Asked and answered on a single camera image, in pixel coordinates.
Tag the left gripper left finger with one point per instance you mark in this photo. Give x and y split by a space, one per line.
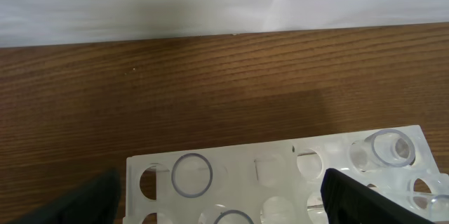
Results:
91 199

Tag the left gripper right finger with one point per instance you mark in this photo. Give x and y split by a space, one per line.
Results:
354 206

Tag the clear test tube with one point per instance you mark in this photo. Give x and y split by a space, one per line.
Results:
192 175
233 218
440 213
382 150

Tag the white test tube rack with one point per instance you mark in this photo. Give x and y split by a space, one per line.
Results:
238 161

